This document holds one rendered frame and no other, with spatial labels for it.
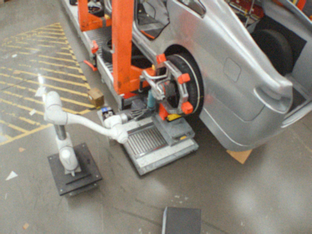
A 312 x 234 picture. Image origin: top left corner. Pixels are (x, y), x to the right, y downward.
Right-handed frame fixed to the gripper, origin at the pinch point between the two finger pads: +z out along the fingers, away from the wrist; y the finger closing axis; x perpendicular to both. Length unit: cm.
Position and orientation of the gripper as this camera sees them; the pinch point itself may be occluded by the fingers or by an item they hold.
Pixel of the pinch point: (146, 110)
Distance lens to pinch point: 205.9
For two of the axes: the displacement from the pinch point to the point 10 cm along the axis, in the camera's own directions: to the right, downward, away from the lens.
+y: 4.9, 6.9, -5.4
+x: 0.9, -6.6, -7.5
